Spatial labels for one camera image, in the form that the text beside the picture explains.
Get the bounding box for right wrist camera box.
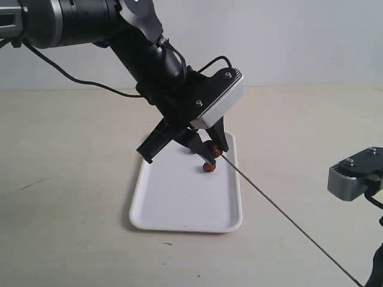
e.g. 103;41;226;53
327;146;382;201

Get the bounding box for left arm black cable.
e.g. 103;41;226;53
0;37;234;98

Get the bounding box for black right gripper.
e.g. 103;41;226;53
364;215;383;287

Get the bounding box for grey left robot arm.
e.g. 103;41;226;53
1;1;241;167

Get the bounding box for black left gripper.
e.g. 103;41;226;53
137;71;229;165

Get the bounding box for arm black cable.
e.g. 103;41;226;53
363;179;383;210
0;37;234;98

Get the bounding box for red meatball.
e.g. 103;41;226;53
203;141;223;158
202;162;216;173

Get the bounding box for thin metal skewer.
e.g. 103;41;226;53
221;155;363;287

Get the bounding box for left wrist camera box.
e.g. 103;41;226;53
190;68;244;130

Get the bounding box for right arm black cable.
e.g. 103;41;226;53
363;179;383;210

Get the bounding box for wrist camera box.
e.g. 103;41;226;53
190;68;244;130
327;146;382;201

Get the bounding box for white rectangular plastic tray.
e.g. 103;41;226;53
129;132;243;233

